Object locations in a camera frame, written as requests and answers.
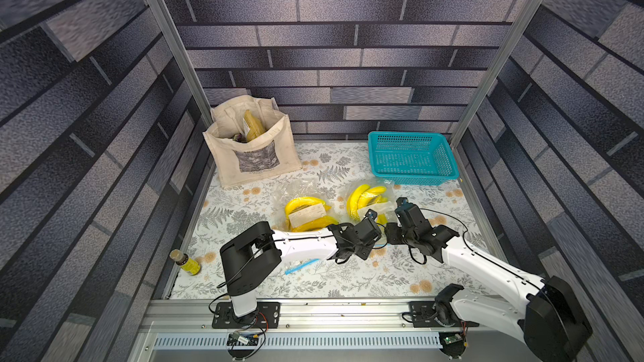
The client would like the right aluminium frame post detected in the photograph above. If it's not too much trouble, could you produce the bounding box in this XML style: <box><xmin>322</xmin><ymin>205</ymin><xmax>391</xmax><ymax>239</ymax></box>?
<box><xmin>450</xmin><ymin>0</ymin><xmax>543</xmax><ymax>150</ymax></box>

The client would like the aluminium front rail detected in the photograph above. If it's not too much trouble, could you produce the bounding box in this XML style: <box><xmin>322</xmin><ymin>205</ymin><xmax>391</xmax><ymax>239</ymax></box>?
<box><xmin>138</xmin><ymin>295</ymin><xmax>523</xmax><ymax>340</ymax></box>

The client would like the teal plastic basket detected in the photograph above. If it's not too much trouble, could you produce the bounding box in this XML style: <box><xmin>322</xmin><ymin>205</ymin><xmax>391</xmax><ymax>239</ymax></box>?
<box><xmin>368</xmin><ymin>131</ymin><xmax>460</xmax><ymax>185</ymax></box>

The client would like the zip-top bag of bananas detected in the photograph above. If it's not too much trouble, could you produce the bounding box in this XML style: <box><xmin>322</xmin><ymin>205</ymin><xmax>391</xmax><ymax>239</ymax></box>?
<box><xmin>337</xmin><ymin>178</ymin><xmax>398</xmax><ymax>249</ymax></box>
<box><xmin>275</xmin><ymin>183</ymin><xmax>343</xmax><ymax>276</ymax></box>

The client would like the aluminium frame post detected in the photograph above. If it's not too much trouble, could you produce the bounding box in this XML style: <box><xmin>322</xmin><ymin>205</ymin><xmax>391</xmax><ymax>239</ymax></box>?
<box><xmin>146</xmin><ymin>0</ymin><xmax>213</xmax><ymax>127</ymax></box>
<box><xmin>450</xmin><ymin>0</ymin><xmax>543</xmax><ymax>150</ymax></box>

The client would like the yellow item in tote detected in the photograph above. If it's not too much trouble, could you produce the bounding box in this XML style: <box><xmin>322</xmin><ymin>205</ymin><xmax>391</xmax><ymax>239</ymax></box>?
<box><xmin>243</xmin><ymin>110</ymin><xmax>266</xmax><ymax>142</ymax></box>

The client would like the left aluminium frame post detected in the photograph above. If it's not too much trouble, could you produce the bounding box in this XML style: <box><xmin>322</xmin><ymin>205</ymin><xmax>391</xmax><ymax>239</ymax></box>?
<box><xmin>146</xmin><ymin>0</ymin><xmax>213</xmax><ymax>127</ymax></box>

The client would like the right circuit board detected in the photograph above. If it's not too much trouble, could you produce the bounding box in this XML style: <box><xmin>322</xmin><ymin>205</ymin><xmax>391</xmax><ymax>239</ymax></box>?
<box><xmin>439</xmin><ymin>333</ymin><xmax>464</xmax><ymax>347</ymax></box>

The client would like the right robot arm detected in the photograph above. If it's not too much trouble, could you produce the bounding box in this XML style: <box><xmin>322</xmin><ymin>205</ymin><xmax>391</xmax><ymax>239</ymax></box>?
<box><xmin>385</xmin><ymin>197</ymin><xmax>593</xmax><ymax>361</ymax></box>

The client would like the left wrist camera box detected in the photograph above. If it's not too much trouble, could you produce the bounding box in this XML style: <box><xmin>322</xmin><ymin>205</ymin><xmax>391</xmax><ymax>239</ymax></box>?
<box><xmin>365</xmin><ymin>209</ymin><xmax>378</xmax><ymax>222</ymax></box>

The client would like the circuit board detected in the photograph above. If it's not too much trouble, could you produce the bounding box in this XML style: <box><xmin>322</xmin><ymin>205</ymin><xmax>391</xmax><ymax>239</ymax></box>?
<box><xmin>439</xmin><ymin>333</ymin><xmax>464</xmax><ymax>347</ymax></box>
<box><xmin>226</xmin><ymin>332</ymin><xmax>259</xmax><ymax>348</ymax></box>

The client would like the beige canvas tote bag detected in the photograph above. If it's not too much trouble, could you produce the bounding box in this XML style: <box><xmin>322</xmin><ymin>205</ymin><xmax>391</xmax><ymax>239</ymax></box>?
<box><xmin>203</xmin><ymin>95</ymin><xmax>302</xmax><ymax>189</ymax></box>

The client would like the left circuit board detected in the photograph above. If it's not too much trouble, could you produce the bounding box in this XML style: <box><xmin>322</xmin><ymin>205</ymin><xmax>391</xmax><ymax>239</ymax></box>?
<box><xmin>226</xmin><ymin>332</ymin><xmax>259</xmax><ymax>348</ymax></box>

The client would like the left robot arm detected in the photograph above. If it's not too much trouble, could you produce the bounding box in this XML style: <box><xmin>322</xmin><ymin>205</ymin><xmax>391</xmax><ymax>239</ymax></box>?
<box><xmin>220</xmin><ymin>216</ymin><xmax>382</xmax><ymax>318</ymax></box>

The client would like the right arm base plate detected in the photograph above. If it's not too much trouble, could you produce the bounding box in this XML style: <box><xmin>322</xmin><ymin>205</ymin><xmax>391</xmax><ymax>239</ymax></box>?
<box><xmin>401</xmin><ymin>301</ymin><xmax>480</xmax><ymax>329</ymax></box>

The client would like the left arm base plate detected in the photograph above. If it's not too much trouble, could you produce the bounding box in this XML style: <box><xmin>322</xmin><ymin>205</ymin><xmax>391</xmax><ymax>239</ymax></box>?
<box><xmin>209</xmin><ymin>302</ymin><xmax>281</xmax><ymax>329</ymax></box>

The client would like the yellow drink bottle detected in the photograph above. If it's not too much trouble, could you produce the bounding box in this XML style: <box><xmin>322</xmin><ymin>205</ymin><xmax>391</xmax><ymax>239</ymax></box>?
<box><xmin>169</xmin><ymin>249</ymin><xmax>201</xmax><ymax>276</ymax></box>

